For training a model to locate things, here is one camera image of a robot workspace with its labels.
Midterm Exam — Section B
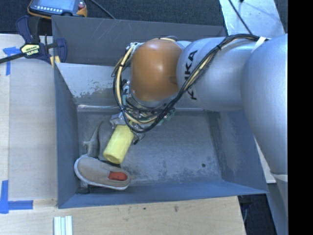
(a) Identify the pale wood flat board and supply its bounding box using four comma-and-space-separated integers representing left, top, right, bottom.
8, 57, 59, 202

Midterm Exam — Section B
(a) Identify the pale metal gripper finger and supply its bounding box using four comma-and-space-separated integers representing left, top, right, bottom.
109, 114, 126, 128
133, 130, 146, 145

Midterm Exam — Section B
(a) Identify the grey metal bin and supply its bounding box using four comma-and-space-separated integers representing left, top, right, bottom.
51, 15, 270, 210

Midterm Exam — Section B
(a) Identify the grey toy lizard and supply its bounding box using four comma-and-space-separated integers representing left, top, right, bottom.
82, 120, 111, 162

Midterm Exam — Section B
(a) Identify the yellow plastic cylinder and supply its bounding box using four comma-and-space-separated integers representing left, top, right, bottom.
103, 124, 135, 165

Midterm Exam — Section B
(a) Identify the tan shoe with orange insole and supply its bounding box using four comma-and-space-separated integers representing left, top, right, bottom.
74, 155, 132, 191

